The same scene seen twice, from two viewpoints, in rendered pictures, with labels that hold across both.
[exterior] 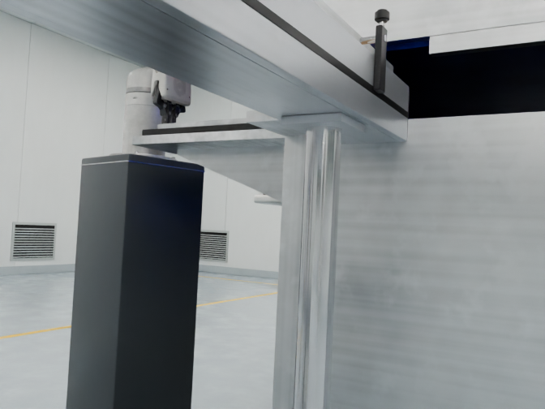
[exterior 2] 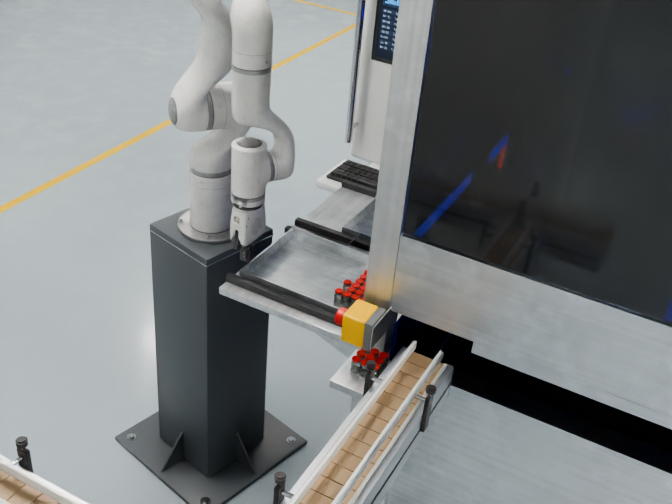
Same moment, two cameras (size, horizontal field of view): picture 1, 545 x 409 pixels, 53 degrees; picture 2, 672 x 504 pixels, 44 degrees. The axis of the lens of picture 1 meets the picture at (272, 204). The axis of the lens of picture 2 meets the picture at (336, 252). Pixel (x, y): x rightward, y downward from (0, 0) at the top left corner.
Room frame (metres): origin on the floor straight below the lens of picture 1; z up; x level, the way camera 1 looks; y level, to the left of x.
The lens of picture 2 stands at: (-0.49, 0.17, 2.10)
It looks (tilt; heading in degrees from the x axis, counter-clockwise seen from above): 33 degrees down; 356
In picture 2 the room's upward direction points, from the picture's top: 5 degrees clockwise
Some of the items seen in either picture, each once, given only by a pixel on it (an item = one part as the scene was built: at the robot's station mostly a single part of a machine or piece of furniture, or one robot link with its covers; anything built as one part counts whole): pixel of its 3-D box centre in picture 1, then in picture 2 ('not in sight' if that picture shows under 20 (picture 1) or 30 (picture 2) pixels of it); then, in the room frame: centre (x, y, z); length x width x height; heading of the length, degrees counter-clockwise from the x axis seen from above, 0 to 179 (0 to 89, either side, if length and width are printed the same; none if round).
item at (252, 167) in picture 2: not in sight; (250, 166); (1.31, 0.26, 1.18); 0.09 x 0.08 x 0.13; 116
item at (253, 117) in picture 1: (301, 122); (370, 378); (0.91, -0.04, 0.87); 0.14 x 0.13 x 0.02; 60
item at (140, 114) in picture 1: (145, 129); (211, 197); (1.55, 0.37, 0.95); 0.19 x 0.19 x 0.18
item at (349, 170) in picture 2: not in sight; (388, 184); (1.94, -0.17, 0.82); 0.40 x 0.14 x 0.02; 59
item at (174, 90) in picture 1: (171, 81); (247, 217); (1.31, 0.26, 1.03); 0.10 x 0.07 x 0.11; 150
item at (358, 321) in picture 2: not in sight; (362, 324); (0.95, -0.01, 0.99); 0.08 x 0.07 x 0.07; 60
